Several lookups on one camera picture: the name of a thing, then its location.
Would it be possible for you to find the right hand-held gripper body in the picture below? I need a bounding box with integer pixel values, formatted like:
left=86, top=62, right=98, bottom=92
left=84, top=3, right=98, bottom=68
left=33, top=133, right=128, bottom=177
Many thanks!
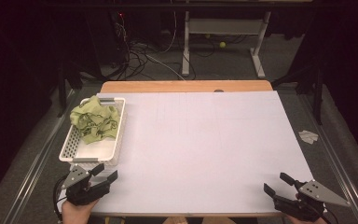
left=273, top=179, right=351, bottom=222

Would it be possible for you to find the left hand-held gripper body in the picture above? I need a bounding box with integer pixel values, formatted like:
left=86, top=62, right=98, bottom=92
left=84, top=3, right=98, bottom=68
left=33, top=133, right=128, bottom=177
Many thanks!
left=61, top=164, right=111, bottom=207

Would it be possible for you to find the white perforated plastic basket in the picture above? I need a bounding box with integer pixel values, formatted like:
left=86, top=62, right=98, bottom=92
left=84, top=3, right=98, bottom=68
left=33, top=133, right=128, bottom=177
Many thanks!
left=58, top=96, right=127, bottom=166

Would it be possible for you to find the green printed baby romper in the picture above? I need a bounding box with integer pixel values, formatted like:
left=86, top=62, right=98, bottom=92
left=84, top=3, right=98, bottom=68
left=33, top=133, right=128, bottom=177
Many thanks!
left=69, top=94, right=121, bottom=145

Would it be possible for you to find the person's left hand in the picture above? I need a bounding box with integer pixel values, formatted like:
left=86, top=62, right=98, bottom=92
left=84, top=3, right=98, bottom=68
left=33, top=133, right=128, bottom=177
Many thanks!
left=61, top=199, right=101, bottom=224

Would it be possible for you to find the person's right hand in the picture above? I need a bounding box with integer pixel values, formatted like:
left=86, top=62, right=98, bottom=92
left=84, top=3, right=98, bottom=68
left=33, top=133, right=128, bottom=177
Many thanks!
left=287, top=215, right=329, bottom=224

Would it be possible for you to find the crumpled white paper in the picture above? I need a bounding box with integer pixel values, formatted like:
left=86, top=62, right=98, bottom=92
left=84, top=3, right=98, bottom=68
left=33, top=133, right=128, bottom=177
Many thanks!
left=297, top=129, right=320, bottom=145

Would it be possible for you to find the person's leg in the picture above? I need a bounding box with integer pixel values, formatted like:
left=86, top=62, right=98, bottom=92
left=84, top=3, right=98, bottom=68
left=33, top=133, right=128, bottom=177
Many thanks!
left=201, top=217, right=236, bottom=224
left=162, top=217, right=189, bottom=224

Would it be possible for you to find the white board sheet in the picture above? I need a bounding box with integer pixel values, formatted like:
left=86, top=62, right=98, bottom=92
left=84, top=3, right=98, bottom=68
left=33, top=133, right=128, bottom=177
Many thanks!
left=55, top=91, right=324, bottom=217

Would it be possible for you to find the black metal stand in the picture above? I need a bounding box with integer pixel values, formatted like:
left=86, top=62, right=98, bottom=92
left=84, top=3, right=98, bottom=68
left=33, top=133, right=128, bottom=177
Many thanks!
left=271, top=59, right=326, bottom=126

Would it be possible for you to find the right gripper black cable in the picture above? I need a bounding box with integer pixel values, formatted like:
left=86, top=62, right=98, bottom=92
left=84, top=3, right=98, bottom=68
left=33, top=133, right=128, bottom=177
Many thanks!
left=304, top=199, right=339, bottom=224

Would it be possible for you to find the metal floor rail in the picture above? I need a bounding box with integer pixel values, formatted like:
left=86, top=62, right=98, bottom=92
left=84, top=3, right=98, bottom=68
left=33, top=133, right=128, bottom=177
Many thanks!
left=3, top=88, right=76, bottom=224
left=297, top=92, right=358, bottom=224

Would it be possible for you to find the bundle of black cables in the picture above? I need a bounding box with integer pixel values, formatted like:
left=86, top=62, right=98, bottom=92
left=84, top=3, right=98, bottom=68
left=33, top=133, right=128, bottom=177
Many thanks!
left=110, top=12, right=198, bottom=81

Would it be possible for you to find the white cable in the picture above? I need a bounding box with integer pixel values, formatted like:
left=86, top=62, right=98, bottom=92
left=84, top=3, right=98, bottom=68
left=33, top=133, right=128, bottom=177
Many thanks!
left=145, top=54, right=186, bottom=82

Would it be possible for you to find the white desk frame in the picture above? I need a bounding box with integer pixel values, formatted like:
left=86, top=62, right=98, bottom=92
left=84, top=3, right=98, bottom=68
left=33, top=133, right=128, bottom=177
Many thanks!
left=181, top=10, right=273, bottom=79

